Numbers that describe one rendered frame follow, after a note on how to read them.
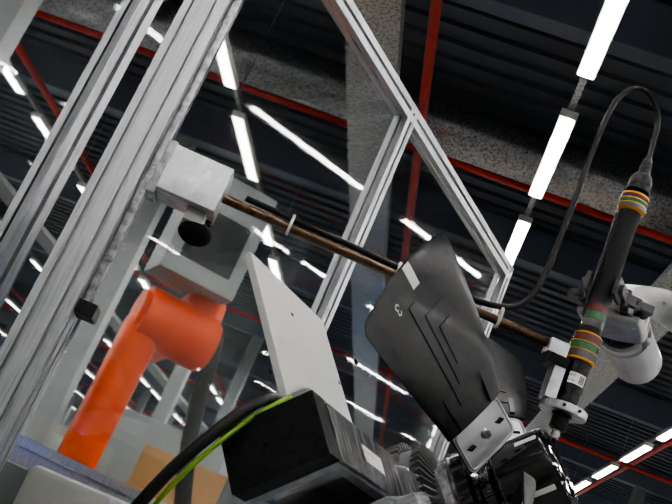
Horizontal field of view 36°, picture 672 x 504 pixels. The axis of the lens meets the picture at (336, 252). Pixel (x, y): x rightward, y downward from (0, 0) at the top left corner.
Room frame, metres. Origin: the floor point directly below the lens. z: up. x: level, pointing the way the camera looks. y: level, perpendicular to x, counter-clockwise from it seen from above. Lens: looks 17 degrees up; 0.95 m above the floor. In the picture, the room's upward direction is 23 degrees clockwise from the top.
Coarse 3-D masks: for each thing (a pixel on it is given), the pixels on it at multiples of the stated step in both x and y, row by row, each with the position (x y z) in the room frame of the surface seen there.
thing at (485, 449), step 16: (496, 400) 1.31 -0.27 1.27; (480, 416) 1.31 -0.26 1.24; (496, 416) 1.32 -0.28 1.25; (464, 432) 1.30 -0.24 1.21; (480, 432) 1.32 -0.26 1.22; (496, 432) 1.33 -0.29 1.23; (512, 432) 1.34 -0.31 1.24; (464, 448) 1.31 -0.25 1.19; (480, 448) 1.32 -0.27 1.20; (496, 448) 1.33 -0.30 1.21; (480, 464) 1.33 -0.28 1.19
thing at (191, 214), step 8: (192, 208) 1.41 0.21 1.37; (184, 216) 1.41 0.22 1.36; (192, 216) 1.41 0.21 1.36; (200, 216) 1.41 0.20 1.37; (184, 224) 1.41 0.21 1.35; (192, 224) 1.41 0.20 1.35; (200, 224) 1.41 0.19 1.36; (184, 232) 1.41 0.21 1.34; (192, 232) 1.41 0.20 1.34; (200, 232) 1.41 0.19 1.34; (208, 232) 1.41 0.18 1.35; (184, 240) 1.42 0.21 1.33; (192, 240) 1.41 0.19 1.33; (200, 240) 1.41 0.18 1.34; (208, 240) 1.42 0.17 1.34
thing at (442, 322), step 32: (416, 256) 1.21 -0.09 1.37; (448, 256) 1.26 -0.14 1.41; (384, 288) 1.18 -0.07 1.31; (416, 288) 1.21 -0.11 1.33; (448, 288) 1.25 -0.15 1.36; (384, 320) 1.18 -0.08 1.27; (416, 320) 1.21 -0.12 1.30; (448, 320) 1.24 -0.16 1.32; (480, 320) 1.29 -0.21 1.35; (384, 352) 1.19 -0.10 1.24; (416, 352) 1.22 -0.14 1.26; (448, 352) 1.25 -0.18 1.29; (480, 352) 1.29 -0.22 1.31; (416, 384) 1.24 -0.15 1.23; (448, 384) 1.26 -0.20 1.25; (480, 384) 1.29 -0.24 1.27; (448, 416) 1.28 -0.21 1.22
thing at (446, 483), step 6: (438, 462) 1.39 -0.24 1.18; (444, 462) 1.37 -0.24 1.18; (438, 468) 1.37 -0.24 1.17; (444, 468) 1.36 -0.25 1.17; (438, 474) 1.36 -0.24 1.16; (444, 474) 1.35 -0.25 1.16; (450, 474) 1.38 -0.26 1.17; (444, 480) 1.35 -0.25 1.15; (450, 480) 1.36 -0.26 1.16; (444, 486) 1.34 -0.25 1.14; (450, 486) 1.34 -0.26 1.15; (444, 492) 1.34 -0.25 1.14; (450, 492) 1.34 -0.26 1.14; (444, 498) 1.34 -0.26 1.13; (450, 498) 1.34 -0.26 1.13; (456, 498) 1.35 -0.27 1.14
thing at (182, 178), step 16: (176, 144) 1.40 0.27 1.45; (160, 160) 1.40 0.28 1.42; (176, 160) 1.39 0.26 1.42; (192, 160) 1.39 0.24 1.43; (208, 160) 1.39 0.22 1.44; (160, 176) 1.40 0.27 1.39; (176, 176) 1.39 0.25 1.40; (192, 176) 1.39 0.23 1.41; (208, 176) 1.39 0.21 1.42; (224, 176) 1.39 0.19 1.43; (160, 192) 1.41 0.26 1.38; (176, 192) 1.39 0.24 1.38; (192, 192) 1.39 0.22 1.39; (208, 192) 1.39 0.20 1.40; (224, 192) 1.40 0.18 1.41; (176, 208) 1.45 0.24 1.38; (208, 208) 1.39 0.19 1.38
